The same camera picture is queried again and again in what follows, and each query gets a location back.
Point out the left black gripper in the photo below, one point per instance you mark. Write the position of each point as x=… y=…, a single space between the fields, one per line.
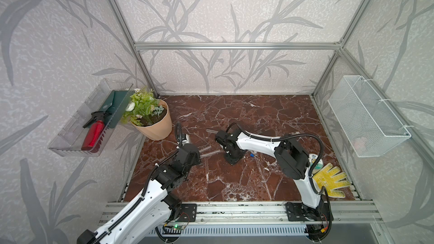
x=197 y=160

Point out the white wire mesh basket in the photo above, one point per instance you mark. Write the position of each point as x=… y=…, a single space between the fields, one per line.
x=369 y=123

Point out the clear plastic wall bin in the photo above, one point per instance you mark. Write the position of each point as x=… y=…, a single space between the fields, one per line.
x=69 y=140

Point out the red spray bottle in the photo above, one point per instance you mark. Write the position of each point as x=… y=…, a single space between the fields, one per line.
x=96 y=126

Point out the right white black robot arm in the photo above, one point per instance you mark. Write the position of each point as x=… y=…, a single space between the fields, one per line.
x=290 y=155

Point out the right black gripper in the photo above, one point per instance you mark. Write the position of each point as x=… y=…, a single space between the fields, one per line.
x=231 y=162

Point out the yellow work glove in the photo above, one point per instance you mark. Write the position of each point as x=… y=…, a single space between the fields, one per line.
x=333 y=179

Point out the terracotta pot with green plant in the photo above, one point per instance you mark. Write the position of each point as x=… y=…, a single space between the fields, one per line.
x=148 y=114

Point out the clear test tube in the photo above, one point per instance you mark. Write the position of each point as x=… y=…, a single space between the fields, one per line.
x=205 y=149
x=209 y=154
x=211 y=131

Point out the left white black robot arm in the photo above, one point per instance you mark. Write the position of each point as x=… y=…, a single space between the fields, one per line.
x=152 y=206

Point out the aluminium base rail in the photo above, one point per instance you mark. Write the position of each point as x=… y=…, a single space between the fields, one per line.
x=219 y=213

